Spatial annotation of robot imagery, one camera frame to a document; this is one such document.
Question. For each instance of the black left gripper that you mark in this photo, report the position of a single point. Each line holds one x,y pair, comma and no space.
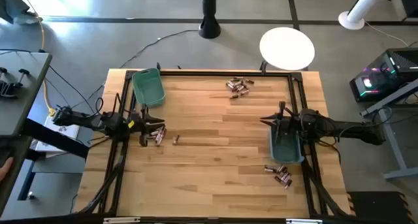
143,126

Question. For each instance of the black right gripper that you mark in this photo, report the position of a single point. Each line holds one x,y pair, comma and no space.
292,122

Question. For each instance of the blue plastic bin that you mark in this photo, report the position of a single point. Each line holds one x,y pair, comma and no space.
287,152

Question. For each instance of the green plastic bin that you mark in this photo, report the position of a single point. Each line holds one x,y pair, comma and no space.
148,90

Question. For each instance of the silver and black AA battery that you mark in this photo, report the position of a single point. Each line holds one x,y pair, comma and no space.
244,92
240,88
280,168
230,85
269,168
159,138
245,85

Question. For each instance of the small AA battery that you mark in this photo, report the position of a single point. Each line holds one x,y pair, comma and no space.
283,171
278,179
154,133
285,177
288,184

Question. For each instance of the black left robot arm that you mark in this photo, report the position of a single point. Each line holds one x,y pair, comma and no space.
81,119

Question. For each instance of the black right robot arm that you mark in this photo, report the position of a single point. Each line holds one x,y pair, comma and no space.
343,127

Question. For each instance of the white round stool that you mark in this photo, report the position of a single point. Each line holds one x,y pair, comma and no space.
287,49

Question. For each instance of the white printed booklet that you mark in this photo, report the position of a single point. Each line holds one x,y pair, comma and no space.
67,131

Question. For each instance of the black table support beam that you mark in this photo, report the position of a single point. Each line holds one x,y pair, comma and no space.
55,139

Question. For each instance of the black pole base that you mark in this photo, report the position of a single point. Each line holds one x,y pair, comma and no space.
209,21

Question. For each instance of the black computer with coloured lights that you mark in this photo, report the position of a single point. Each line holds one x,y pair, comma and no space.
385,77

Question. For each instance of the white floor stand pole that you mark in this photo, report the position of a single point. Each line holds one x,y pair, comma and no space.
351,21

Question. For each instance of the grey side table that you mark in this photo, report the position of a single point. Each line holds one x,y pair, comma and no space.
29,103

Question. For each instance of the black case with yellow stripes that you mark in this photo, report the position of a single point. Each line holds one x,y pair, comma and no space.
379,207

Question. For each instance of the dark desk top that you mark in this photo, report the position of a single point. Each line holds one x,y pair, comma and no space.
18,152

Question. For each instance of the black bench clamp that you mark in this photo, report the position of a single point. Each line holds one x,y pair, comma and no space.
8,88

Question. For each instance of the person's hand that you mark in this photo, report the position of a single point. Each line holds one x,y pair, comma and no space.
5,170

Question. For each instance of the black box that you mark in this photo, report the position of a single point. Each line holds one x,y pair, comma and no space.
409,2

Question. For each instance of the black aluminium table frame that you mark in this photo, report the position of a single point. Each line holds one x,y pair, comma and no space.
228,73

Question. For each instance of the silver metal bracket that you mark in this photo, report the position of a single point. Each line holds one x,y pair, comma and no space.
121,220
303,221

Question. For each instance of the grey metal desk frame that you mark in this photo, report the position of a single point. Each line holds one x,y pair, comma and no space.
392,145

